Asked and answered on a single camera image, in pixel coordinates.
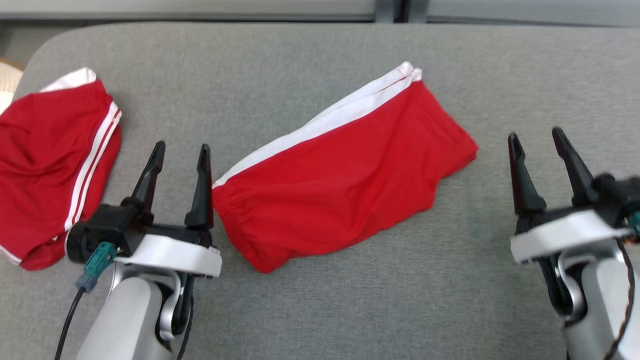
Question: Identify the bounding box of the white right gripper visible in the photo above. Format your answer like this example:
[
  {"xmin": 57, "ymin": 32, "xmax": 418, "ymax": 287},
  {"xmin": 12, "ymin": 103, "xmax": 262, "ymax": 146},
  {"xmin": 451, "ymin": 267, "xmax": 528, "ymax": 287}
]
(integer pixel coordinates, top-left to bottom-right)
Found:
[{"xmin": 507, "ymin": 126, "xmax": 635, "ymax": 265}]

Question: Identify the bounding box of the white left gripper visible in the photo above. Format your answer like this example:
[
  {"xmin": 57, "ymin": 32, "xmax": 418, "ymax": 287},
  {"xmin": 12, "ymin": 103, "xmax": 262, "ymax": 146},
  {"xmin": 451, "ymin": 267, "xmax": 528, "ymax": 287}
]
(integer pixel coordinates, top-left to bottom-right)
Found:
[{"xmin": 114, "ymin": 141, "xmax": 223, "ymax": 279}]

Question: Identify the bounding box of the red shirt white striped trim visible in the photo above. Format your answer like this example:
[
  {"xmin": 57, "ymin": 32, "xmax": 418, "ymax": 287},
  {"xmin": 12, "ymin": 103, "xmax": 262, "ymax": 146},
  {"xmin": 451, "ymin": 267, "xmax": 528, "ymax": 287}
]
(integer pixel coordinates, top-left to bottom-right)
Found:
[{"xmin": 0, "ymin": 67, "xmax": 123, "ymax": 271}]

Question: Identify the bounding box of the red shorts white trim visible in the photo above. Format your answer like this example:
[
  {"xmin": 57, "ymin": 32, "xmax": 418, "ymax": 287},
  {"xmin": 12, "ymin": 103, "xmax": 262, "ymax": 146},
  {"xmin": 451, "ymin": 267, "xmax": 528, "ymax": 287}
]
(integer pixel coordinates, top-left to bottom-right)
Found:
[{"xmin": 212, "ymin": 61, "xmax": 480, "ymax": 274}]

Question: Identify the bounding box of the beige perforated laundry basket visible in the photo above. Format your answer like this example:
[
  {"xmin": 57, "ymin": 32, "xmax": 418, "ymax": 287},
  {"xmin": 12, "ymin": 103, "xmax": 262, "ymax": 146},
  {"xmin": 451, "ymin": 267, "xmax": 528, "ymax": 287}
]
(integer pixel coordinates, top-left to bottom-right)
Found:
[{"xmin": 0, "ymin": 57, "xmax": 25, "ymax": 116}]

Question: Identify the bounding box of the left camera cable teal plug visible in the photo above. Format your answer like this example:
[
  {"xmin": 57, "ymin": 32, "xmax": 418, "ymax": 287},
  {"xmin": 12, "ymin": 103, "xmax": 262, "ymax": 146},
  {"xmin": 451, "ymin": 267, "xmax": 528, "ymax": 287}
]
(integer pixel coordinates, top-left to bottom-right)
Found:
[{"xmin": 54, "ymin": 241, "xmax": 119, "ymax": 360}]

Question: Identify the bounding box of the grey partition post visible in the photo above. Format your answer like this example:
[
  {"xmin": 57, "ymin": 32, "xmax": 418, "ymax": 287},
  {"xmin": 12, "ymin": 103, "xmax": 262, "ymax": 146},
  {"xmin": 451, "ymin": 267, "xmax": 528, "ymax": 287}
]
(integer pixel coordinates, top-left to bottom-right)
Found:
[{"xmin": 375, "ymin": 0, "xmax": 431, "ymax": 24}]

